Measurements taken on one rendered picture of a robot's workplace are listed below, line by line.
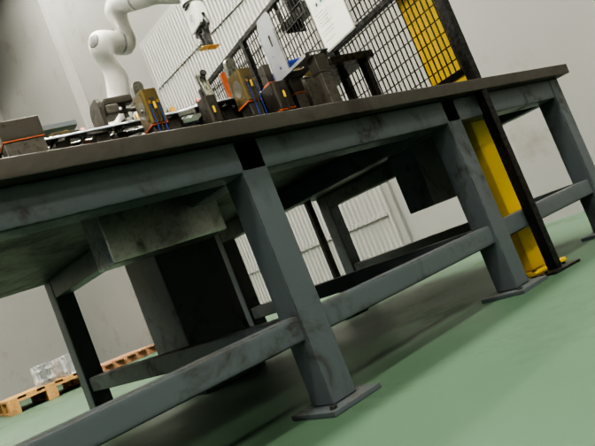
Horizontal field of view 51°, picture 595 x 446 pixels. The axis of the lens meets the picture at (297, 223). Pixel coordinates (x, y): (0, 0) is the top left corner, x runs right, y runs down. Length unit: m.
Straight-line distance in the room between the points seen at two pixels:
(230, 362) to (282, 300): 0.22
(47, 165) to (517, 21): 3.46
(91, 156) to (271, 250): 0.46
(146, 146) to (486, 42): 3.31
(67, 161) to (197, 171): 0.30
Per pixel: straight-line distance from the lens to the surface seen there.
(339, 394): 1.48
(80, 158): 1.25
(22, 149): 1.97
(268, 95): 2.31
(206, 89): 2.63
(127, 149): 1.29
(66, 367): 7.45
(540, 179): 4.29
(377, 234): 5.08
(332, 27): 2.77
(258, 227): 1.45
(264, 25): 2.68
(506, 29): 4.30
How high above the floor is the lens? 0.33
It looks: 4 degrees up
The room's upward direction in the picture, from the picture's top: 22 degrees counter-clockwise
